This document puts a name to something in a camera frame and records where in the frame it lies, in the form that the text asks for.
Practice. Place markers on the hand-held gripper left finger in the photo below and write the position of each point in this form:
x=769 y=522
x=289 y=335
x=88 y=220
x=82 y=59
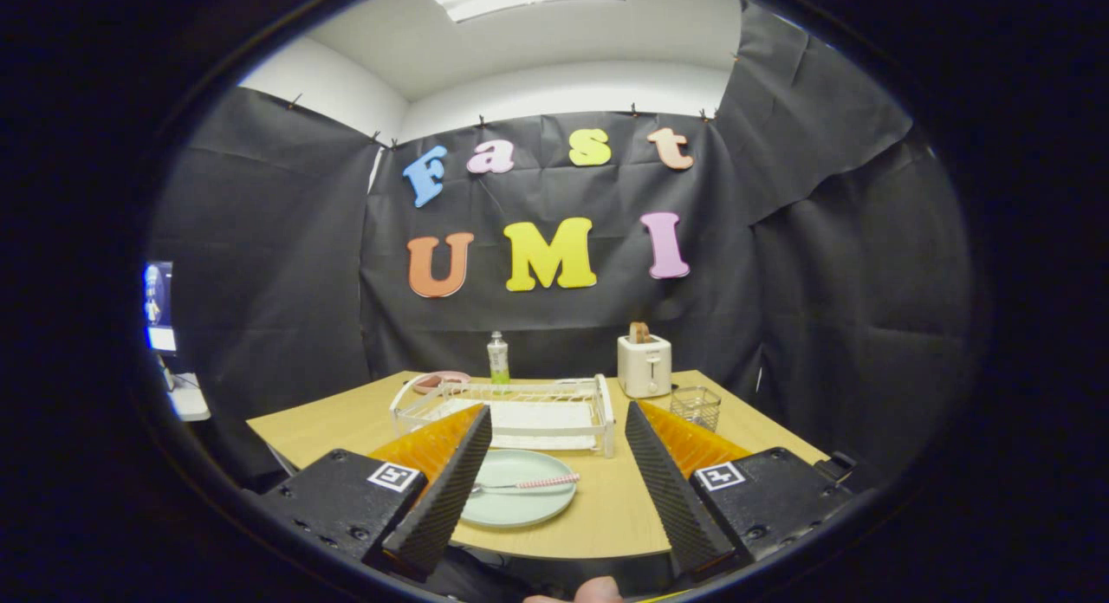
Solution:
x=446 y=499

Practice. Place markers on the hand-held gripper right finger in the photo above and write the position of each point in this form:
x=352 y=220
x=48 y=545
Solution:
x=676 y=499

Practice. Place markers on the pale green plate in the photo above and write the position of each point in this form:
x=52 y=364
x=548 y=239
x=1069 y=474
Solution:
x=528 y=508

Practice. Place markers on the small pink plate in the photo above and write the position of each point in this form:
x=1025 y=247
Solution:
x=450 y=376

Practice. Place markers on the white drip tray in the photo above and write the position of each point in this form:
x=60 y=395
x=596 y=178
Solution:
x=537 y=421

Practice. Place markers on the white toaster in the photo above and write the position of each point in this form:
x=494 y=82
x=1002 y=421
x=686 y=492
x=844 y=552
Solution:
x=643 y=369

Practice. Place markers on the green drink bottle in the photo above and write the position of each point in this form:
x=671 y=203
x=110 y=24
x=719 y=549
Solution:
x=497 y=356

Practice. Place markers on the brown bread slice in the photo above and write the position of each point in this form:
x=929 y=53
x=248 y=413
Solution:
x=639 y=333

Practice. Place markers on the black backdrop cloth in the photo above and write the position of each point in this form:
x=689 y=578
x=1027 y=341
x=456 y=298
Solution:
x=563 y=326

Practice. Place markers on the white flat object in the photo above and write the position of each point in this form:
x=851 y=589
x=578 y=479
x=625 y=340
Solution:
x=191 y=404

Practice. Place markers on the computer monitor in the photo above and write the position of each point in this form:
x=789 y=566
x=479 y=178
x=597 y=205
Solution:
x=158 y=300

